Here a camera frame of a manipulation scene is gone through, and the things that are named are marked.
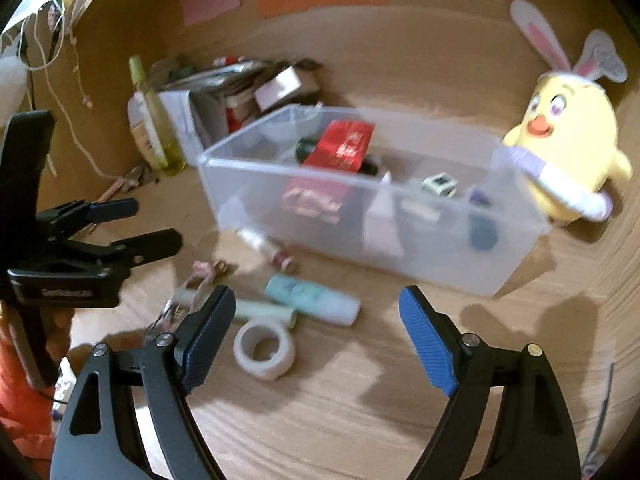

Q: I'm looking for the white tape roll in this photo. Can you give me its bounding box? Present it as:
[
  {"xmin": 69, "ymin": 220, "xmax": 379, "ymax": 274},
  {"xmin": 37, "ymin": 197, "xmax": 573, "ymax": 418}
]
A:
[{"xmin": 233, "ymin": 318, "xmax": 296, "ymax": 382}]

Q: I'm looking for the teal white tube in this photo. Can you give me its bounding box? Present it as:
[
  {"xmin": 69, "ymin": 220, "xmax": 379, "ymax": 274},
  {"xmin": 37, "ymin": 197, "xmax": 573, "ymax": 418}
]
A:
[{"xmin": 264, "ymin": 274, "xmax": 361, "ymax": 326}]

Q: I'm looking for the small white red bottle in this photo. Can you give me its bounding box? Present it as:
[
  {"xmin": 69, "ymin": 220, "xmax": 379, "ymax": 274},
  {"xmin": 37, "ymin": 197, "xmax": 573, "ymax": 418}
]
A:
[{"xmin": 236, "ymin": 228, "xmax": 297, "ymax": 274}]

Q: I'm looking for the red packet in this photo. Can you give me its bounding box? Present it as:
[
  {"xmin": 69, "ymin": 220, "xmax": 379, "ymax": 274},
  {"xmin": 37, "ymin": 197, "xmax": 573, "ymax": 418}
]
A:
[{"xmin": 282, "ymin": 120, "xmax": 374, "ymax": 224}]

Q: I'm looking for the dark green glass jar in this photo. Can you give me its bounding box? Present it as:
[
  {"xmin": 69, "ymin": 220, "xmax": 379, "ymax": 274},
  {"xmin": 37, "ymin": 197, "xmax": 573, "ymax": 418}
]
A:
[{"xmin": 294, "ymin": 138, "xmax": 378, "ymax": 177}]

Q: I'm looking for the small white black cube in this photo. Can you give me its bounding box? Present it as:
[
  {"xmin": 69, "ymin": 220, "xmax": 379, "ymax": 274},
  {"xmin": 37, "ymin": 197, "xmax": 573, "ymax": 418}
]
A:
[{"xmin": 421, "ymin": 172, "xmax": 458, "ymax": 197}]

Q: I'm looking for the left hand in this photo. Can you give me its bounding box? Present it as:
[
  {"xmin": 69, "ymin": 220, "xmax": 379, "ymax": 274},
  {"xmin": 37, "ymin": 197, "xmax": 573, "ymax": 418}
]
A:
[{"xmin": 0, "ymin": 303, "xmax": 76, "ymax": 376}]

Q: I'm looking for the pink hair clip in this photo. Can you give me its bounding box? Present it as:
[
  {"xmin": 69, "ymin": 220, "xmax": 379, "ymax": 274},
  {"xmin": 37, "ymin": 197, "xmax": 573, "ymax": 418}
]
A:
[{"xmin": 143, "ymin": 260, "xmax": 234, "ymax": 344}]

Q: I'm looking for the beige cream tube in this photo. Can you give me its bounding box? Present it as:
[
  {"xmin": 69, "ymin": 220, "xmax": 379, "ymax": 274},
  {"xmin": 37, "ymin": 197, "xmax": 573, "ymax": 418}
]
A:
[{"xmin": 127, "ymin": 96, "xmax": 156, "ymax": 168}]

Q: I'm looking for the stack of books and papers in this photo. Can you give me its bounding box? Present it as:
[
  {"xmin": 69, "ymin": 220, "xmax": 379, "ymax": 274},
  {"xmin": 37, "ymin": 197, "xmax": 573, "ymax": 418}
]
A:
[{"xmin": 160, "ymin": 58, "xmax": 276, "ymax": 166}]

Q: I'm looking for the clear plastic storage bin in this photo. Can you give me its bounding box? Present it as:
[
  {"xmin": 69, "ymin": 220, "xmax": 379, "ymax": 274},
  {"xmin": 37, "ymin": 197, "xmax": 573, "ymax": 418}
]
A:
[{"xmin": 198, "ymin": 105, "xmax": 554, "ymax": 297}]

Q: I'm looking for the red white glue tube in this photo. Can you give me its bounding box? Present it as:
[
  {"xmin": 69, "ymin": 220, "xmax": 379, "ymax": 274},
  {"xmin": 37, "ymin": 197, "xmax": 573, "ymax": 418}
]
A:
[{"xmin": 213, "ymin": 56, "xmax": 246, "ymax": 68}]

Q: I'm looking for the yellow chick plush toy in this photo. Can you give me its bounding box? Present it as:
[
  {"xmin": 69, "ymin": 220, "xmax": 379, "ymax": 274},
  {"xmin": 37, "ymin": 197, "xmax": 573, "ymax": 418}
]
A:
[{"xmin": 502, "ymin": 0, "xmax": 632, "ymax": 224}]

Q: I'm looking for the small white pink box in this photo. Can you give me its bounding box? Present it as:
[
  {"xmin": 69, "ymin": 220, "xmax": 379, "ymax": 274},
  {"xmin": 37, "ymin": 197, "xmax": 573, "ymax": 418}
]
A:
[{"xmin": 254, "ymin": 66, "xmax": 320, "ymax": 112}]

